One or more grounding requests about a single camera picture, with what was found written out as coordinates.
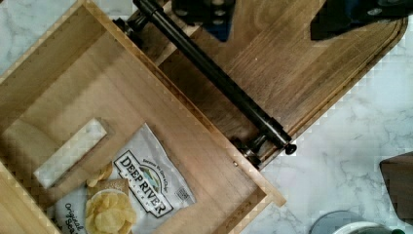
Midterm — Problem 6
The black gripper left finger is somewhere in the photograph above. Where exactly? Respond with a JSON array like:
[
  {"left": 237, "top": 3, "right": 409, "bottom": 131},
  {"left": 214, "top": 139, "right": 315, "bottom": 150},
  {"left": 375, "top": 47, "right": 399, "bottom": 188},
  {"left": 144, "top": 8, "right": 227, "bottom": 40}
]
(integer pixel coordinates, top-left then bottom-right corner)
[{"left": 171, "top": 0, "right": 236, "bottom": 42}]

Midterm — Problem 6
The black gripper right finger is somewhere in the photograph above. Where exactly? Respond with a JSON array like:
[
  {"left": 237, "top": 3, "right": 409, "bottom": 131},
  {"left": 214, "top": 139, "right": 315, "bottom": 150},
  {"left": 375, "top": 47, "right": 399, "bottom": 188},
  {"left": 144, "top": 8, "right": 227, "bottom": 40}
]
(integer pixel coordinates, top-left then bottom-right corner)
[{"left": 310, "top": 0, "right": 413, "bottom": 41}]

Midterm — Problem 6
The light wooden drawer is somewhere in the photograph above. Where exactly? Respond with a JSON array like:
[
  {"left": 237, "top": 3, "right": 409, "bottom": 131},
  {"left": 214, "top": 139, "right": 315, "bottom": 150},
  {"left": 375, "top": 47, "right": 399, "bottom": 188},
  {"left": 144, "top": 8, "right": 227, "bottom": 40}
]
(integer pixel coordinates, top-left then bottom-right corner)
[{"left": 1, "top": 0, "right": 284, "bottom": 234}]

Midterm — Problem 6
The dark wooden cutting board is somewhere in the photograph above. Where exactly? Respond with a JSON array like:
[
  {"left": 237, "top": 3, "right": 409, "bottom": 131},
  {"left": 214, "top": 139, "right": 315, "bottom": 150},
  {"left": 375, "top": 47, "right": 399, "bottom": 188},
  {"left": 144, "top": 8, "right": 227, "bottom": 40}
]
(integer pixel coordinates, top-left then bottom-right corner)
[{"left": 138, "top": 0, "right": 408, "bottom": 169}]

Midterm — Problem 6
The green mug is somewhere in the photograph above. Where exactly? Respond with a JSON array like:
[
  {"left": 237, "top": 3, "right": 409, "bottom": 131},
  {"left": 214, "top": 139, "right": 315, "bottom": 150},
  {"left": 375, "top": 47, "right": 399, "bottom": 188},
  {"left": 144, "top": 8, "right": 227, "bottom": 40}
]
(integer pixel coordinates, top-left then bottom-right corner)
[{"left": 379, "top": 152, "right": 413, "bottom": 225}]

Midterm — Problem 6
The Deep River chips bag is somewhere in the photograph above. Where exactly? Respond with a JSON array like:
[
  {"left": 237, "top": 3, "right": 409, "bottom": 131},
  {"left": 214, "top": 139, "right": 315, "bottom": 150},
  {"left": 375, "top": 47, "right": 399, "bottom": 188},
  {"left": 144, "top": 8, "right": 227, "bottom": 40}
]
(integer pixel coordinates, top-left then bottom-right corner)
[{"left": 47, "top": 124, "right": 196, "bottom": 234}]

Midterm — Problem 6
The round clear plastic lid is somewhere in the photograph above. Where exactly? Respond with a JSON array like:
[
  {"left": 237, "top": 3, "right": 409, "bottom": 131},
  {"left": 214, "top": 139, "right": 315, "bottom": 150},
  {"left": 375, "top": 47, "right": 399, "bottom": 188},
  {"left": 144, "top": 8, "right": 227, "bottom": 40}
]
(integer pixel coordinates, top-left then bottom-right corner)
[{"left": 308, "top": 210, "right": 407, "bottom": 234}]

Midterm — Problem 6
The black drawer handle bar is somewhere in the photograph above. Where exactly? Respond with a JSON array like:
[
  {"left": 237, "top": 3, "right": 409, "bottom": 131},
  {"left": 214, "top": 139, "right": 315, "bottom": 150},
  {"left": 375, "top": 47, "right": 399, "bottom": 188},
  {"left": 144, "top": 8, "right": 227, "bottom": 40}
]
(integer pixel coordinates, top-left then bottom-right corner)
[{"left": 114, "top": 0, "right": 297, "bottom": 167}]

